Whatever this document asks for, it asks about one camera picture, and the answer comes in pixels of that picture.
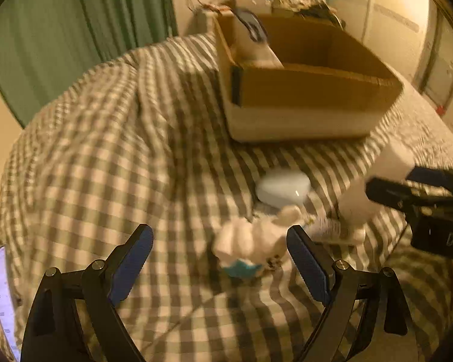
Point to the black and white item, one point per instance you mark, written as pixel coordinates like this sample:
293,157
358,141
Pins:
253,26

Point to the smartphone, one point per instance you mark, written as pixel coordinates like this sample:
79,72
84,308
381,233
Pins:
2,301

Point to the white plush toy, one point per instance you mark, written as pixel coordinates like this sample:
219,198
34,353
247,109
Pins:
249,239

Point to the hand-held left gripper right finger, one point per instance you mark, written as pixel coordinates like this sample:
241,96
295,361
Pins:
308,264

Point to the white bottle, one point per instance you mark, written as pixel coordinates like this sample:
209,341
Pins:
377,181

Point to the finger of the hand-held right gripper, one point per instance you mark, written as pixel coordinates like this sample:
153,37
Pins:
392,193
434,176

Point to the cardboard box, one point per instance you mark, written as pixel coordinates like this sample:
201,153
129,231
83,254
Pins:
305,83

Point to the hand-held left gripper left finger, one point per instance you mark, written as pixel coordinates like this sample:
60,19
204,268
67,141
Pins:
133,263

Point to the green curtain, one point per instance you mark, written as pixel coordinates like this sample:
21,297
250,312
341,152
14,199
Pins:
79,26

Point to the checkered bed sheet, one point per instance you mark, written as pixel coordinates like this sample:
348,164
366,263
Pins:
136,166

